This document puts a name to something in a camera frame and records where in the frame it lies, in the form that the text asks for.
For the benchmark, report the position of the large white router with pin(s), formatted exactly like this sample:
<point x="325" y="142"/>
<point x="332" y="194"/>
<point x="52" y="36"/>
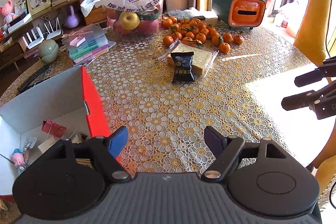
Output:
<point x="34" y="43"/>

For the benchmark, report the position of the white printed pouch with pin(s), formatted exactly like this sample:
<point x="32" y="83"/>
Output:
<point x="30" y="143"/>

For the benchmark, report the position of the pink plastic tray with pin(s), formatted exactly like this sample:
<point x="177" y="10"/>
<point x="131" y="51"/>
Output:
<point x="76" y="41"/>

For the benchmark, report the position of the green and orange tissue box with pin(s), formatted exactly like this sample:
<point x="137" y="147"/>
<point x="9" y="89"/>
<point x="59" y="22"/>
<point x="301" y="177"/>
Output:
<point x="246" y="12"/>

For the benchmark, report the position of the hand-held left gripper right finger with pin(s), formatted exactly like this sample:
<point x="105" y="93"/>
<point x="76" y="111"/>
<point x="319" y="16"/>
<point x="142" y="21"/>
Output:
<point x="214" y="138"/>

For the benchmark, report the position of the black snack packet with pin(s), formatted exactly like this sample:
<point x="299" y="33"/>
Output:
<point x="183" y="67"/>

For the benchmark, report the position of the clear fruit tub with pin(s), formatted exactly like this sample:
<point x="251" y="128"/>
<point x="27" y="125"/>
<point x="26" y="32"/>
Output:
<point x="152" y="31"/>

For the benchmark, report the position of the small unframed photo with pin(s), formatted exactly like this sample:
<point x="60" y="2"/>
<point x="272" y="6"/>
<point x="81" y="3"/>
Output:
<point x="21" y="6"/>

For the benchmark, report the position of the yellow chair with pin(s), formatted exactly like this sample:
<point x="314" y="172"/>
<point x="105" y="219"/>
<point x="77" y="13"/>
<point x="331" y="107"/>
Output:
<point x="315" y="16"/>

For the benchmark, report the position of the yellow pear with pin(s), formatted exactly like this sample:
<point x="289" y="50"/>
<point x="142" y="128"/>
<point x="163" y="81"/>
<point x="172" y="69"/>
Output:
<point x="129" y="20"/>

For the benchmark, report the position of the small white router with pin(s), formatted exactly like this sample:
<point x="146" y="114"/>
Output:
<point x="55" y="33"/>

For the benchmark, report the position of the red binder clip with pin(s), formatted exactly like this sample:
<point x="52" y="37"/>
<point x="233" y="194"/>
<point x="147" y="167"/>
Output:
<point x="51" y="128"/>

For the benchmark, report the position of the pink pig figurine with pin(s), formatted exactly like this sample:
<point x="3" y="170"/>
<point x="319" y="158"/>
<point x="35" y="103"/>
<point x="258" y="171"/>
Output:
<point x="18" y="158"/>

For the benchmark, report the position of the light wooden drawer unit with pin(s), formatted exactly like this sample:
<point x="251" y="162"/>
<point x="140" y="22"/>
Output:
<point x="94" y="15"/>

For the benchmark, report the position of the red apple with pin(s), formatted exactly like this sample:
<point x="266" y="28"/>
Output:
<point x="118" y="28"/>
<point x="151" y="27"/>

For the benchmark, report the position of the gold photo frame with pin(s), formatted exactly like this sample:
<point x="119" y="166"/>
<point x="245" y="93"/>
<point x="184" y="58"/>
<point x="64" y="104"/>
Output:
<point x="38" y="1"/>

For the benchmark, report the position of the pile of mandarins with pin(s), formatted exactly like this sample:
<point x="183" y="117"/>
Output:
<point x="194" y="32"/>

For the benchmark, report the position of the clear-wrapped bread cake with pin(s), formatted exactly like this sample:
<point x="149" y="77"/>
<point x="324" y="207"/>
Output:
<point x="202" y="58"/>

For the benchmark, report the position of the stack of plastic cases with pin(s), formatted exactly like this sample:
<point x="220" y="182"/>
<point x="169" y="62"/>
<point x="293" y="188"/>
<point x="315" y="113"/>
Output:
<point x="92" y="45"/>

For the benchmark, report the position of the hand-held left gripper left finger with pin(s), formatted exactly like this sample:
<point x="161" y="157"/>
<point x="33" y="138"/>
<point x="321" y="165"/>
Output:
<point x="118" y="142"/>

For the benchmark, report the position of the red cardboard box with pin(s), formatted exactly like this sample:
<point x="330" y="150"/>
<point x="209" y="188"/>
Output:
<point x="94" y="108"/>

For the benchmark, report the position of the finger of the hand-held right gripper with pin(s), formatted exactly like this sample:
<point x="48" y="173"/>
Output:
<point x="312" y="76"/>
<point x="299" y="102"/>

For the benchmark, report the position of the dark wooden tv cabinet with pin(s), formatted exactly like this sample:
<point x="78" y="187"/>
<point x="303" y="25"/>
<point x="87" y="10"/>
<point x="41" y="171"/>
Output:
<point x="10" y="56"/>

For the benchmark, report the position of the flat white box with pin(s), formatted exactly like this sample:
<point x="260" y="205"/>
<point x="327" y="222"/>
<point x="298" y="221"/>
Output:
<point x="19" y="23"/>

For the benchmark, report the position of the green ceramic pot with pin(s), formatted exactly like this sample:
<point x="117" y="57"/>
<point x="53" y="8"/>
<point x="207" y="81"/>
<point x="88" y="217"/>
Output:
<point x="48" y="50"/>

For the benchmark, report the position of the pink bear doll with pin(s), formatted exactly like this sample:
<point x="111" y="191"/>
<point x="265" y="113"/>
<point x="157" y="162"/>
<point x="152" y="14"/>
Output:
<point x="6" y="10"/>

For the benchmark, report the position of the purple rabbit ornament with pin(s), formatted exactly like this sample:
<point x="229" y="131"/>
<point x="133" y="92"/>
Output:
<point x="71" y="20"/>

